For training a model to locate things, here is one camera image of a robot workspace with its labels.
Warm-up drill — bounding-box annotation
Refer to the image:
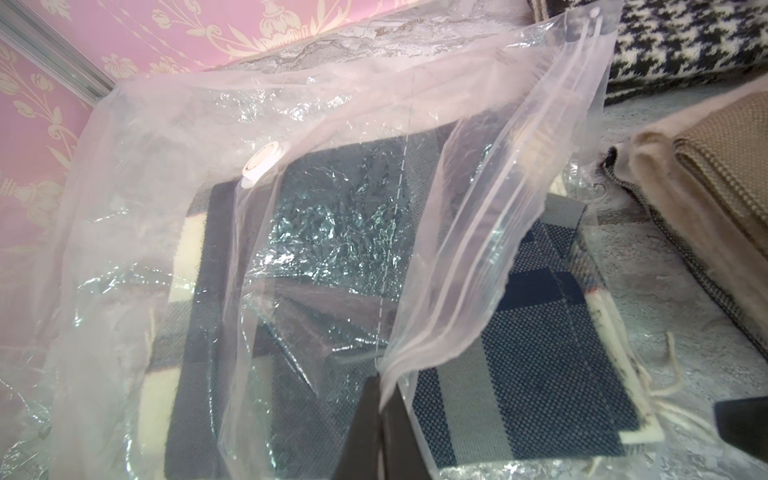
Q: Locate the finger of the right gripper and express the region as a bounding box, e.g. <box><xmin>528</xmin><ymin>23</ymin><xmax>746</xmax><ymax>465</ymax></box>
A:
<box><xmin>714</xmin><ymin>396</ymin><xmax>768</xmax><ymax>463</ymax></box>

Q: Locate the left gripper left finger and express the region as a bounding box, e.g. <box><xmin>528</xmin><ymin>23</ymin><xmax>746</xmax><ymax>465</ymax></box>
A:
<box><xmin>332</xmin><ymin>376</ymin><xmax>382</xmax><ymax>480</ymax></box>

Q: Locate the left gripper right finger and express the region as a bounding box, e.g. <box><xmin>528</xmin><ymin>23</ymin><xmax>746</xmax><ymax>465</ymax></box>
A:
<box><xmin>381</xmin><ymin>387</ymin><xmax>431</xmax><ymax>480</ymax></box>

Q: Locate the navy grey checked scarf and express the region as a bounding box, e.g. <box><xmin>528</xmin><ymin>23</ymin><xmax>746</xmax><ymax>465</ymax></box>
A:
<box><xmin>138</xmin><ymin>115</ymin><xmax>663</xmax><ymax>479</ymax></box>

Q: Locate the black white houndstooth scarf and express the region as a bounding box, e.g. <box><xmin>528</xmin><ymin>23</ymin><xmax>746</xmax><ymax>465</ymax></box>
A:
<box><xmin>605</xmin><ymin>0</ymin><xmax>767</xmax><ymax>105</ymax></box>

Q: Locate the clear plastic vacuum bag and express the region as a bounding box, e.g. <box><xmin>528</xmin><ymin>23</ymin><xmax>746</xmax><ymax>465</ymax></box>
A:
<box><xmin>1</xmin><ymin>1</ymin><xmax>665</xmax><ymax>479</ymax></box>

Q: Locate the grey black checked scarf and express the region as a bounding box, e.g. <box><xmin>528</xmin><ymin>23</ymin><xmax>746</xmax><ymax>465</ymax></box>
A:
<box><xmin>600</xmin><ymin>144</ymin><xmax>767</xmax><ymax>359</ymax></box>

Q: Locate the cream fuzzy scarf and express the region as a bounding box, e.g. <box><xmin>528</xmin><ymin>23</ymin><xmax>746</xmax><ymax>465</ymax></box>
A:
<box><xmin>618</xmin><ymin>76</ymin><xmax>767</xmax><ymax>338</ymax></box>

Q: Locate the beige plaid scarf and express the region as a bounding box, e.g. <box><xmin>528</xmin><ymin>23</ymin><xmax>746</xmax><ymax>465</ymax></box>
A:
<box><xmin>673</xmin><ymin>92</ymin><xmax>767</xmax><ymax>250</ymax></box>

